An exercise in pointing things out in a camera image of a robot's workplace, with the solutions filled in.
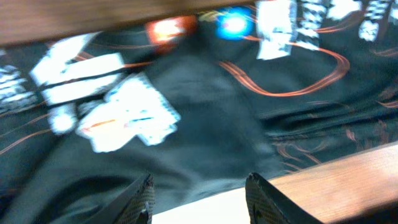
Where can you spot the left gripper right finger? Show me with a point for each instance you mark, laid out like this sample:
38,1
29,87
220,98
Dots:
267,205

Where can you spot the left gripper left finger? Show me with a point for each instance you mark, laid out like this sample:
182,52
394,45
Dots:
135,205

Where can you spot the black orange patterned jersey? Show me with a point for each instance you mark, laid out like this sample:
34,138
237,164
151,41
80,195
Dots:
199,102

